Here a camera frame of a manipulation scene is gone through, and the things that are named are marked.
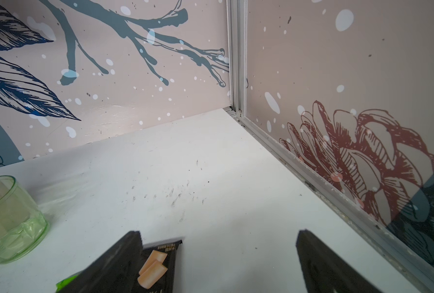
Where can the green translucent cup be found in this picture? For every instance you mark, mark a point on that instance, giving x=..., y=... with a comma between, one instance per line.
x=22, y=225

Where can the green cookie packet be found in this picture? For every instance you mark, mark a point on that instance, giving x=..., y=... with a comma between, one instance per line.
x=63, y=283

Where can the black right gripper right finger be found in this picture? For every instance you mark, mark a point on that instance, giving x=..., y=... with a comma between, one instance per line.
x=324, y=271

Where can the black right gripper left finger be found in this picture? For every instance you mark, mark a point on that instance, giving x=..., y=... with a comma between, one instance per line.
x=114, y=272

